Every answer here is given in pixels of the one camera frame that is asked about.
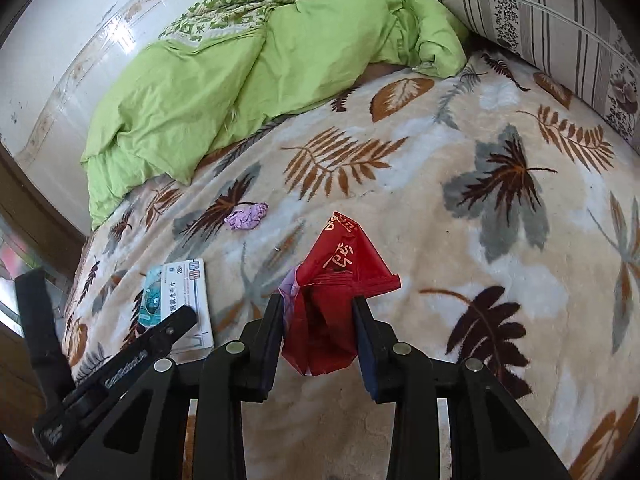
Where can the green patterned quilt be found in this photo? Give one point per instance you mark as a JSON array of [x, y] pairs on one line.
[[240, 5]]

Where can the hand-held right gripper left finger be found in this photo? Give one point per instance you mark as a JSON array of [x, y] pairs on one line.
[[272, 342]]

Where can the striped floral pillow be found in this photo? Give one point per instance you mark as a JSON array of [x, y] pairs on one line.
[[550, 20]]

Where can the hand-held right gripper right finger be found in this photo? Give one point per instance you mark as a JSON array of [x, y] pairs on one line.
[[365, 352]]

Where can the leaf print blanket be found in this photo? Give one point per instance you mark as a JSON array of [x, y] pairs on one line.
[[450, 220]]

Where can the green duvet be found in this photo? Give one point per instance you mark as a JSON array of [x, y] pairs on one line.
[[250, 85]]

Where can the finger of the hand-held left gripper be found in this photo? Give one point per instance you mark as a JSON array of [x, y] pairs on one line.
[[150, 342], [42, 330]]

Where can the white medicine box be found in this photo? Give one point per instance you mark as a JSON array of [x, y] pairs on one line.
[[192, 302]]

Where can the crumpled purple wrapper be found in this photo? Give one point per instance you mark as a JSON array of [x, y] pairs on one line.
[[245, 216]]

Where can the brown wooden furniture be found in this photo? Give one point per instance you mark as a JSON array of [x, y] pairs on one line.
[[35, 210]]

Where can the red wrapper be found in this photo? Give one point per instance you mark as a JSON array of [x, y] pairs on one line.
[[342, 270]]

